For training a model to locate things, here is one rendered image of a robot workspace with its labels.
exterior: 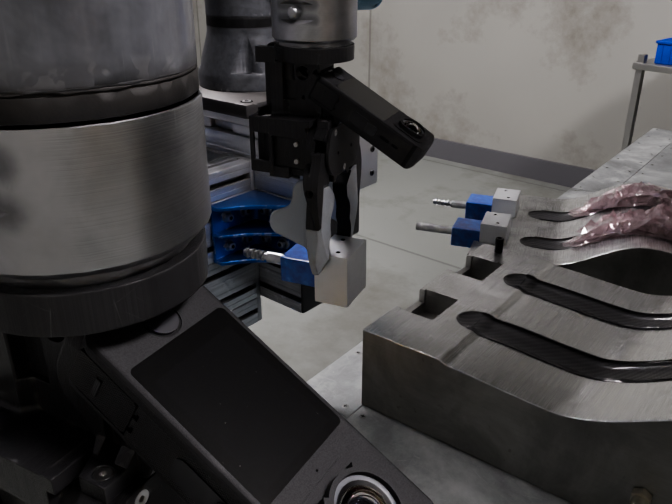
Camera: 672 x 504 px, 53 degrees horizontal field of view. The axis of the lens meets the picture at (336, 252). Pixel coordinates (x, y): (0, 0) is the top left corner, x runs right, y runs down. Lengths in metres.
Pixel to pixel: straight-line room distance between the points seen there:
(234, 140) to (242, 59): 0.12
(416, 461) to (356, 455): 0.44
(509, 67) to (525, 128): 0.35
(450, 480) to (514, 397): 0.10
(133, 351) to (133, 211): 0.04
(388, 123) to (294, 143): 0.09
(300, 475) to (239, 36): 0.84
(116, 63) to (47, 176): 0.03
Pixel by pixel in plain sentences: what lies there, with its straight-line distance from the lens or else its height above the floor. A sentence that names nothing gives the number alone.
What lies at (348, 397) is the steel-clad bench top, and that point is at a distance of 0.72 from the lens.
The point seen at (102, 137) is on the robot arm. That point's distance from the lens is 0.17.
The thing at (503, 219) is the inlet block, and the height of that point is 0.88.
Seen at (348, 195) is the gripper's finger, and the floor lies 1.00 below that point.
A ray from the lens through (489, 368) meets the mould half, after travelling 0.62.
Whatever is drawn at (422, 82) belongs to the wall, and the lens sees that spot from 4.29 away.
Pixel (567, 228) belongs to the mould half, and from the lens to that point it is 1.02.
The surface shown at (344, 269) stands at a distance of 0.64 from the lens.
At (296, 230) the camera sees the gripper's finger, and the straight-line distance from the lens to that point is 0.63.
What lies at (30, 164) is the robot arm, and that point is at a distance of 0.17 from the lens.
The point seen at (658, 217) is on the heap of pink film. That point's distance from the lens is 0.92.
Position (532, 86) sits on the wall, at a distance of 3.94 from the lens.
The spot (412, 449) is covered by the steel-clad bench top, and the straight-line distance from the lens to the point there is 0.66.
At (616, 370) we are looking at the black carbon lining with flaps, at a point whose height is 0.88.
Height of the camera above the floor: 1.23
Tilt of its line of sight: 25 degrees down
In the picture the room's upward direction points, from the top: straight up
